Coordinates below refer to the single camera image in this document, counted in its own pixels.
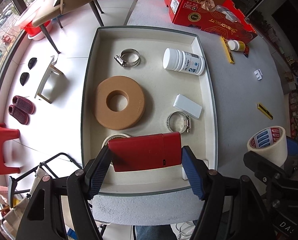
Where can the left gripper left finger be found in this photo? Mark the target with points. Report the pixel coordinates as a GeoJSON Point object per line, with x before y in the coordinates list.
{"type": "Point", "coordinates": [96, 172]}

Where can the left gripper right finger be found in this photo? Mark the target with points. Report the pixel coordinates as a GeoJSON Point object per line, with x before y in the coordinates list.
{"type": "Point", "coordinates": [193, 171]}

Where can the yellow-core masking tape roll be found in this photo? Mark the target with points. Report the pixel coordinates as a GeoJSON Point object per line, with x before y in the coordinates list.
{"type": "Point", "coordinates": [115, 136]}

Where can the red rectangular box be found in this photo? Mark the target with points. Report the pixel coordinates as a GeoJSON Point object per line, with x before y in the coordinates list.
{"type": "Point", "coordinates": [146, 152]}

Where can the white masking tape roll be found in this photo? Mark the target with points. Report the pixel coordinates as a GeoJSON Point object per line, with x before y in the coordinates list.
{"type": "Point", "coordinates": [271, 144]}

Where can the metal hose clamp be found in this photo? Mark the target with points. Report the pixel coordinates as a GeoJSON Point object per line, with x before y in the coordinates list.
{"type": "Point", "coordinates": [179, 122]}
{"type": "Point", "coordinates": [128, 58]}

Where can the white rectangular block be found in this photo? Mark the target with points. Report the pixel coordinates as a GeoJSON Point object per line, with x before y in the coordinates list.
{"type": "Point", "coordinates": [187, 106]}

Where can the yellow utility knife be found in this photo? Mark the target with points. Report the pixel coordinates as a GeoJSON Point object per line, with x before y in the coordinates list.
{"type": "Point", "coordinates": [264, 111]}

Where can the white power plug adapter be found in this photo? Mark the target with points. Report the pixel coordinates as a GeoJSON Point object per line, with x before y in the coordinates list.
{"type": "Point", "coordinates": [258, 74]}

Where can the yellow label pill bottle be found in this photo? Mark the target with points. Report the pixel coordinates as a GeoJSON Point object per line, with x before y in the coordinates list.
{"type": "Point", "coordinates": [236, 45]}

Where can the blue jeans leg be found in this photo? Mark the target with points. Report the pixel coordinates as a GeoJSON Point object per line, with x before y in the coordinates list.
{"type": "Point", "coordinates": [163, 232]}

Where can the dark red slipper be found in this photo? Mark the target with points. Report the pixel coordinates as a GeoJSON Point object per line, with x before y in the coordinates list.
{"type": "Point", "coordinates": [18, 114]}
{"type": "Point", "coordinates": [23, 104]}

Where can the small white wooden stool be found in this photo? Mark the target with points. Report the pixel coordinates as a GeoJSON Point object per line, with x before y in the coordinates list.
{"type": "Point", "coordinates": [51, 68]}

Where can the white blue-label pill bottle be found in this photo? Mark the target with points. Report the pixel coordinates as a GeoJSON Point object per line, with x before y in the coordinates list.
{"type": "Point", "coordinates": [184, 62]}

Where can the black shoe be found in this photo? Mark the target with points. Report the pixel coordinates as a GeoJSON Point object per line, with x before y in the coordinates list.
{"type": "Point", "coordinates": [32, 62]}
{"type": "Point", "coordinates": [24, 77]}

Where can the yellow blade case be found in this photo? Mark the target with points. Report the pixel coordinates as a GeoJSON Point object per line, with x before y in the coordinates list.
{"type": "Point", "coordinates": [227, 50]}

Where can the red lighter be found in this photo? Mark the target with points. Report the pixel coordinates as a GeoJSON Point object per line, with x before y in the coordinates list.
{"type": "Point", "coordinates": [246, 51]}

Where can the red fruit cardboard box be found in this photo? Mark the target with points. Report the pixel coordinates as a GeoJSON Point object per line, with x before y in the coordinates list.
{"type": "Point", "coordinates": [219, 17]}

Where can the beige chair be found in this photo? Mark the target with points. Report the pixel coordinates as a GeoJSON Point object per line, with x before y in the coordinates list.
{"type": "Point", "coordinates": [51, 9]}

